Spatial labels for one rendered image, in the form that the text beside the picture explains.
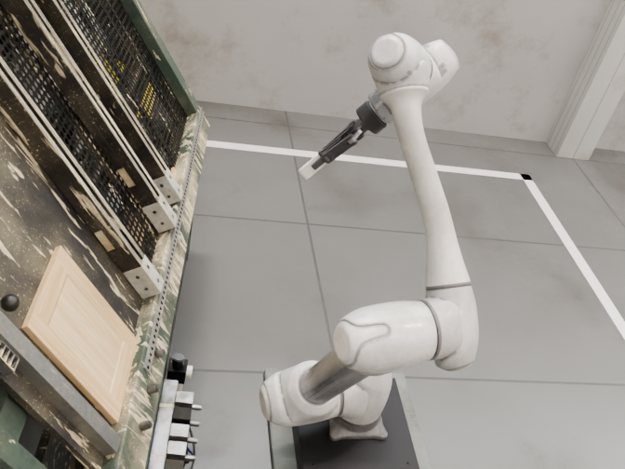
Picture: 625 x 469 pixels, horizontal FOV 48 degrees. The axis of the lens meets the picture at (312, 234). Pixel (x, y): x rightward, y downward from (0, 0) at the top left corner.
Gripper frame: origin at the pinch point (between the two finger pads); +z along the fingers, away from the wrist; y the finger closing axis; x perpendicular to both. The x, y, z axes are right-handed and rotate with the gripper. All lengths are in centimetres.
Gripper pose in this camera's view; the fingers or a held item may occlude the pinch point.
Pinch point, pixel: (312, 166)
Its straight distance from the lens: 169.6
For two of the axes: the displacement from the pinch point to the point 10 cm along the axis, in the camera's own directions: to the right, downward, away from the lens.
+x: 6.6, 7.0, 2.6
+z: -7.4, 5.9, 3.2
